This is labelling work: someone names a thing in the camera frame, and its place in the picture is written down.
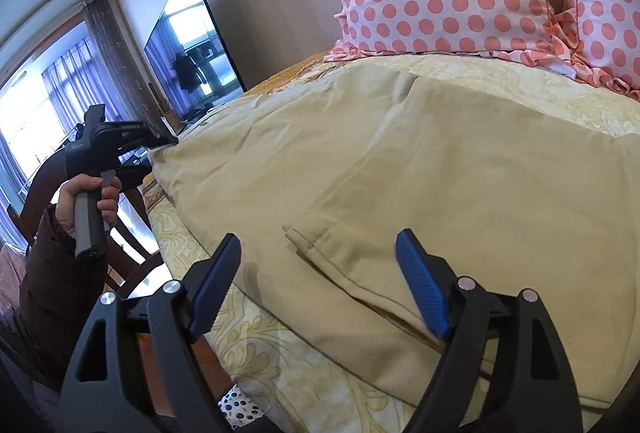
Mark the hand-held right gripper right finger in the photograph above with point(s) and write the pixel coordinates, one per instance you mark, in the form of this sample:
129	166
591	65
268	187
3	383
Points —
422	285

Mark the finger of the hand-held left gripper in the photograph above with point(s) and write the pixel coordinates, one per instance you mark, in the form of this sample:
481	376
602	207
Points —
134	174
145	133

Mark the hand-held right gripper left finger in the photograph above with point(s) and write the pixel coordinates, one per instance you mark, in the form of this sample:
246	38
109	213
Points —
210	293

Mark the beige pants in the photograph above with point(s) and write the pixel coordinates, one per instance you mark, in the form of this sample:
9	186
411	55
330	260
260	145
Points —
400	163

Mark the person's left forearm brown sleeve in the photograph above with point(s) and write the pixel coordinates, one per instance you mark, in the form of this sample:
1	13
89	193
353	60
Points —
55	293

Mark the person's left hand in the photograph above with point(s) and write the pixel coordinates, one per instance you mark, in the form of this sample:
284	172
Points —
67	200

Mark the dark wooden chair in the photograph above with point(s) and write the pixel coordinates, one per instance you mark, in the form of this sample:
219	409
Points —
137	233

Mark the sheer purple curtain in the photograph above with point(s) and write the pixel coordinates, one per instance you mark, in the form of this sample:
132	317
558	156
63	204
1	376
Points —
75	78

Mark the brown curtain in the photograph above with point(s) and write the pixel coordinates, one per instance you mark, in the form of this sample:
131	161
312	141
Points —
120	63

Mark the yellow patterned blanket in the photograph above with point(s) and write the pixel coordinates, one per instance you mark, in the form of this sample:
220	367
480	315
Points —
260	353

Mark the flat screen television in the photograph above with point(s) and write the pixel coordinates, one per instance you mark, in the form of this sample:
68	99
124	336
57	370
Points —
195	43

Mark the black dotted white cloth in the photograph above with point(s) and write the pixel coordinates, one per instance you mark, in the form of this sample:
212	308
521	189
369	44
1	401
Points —
236	405

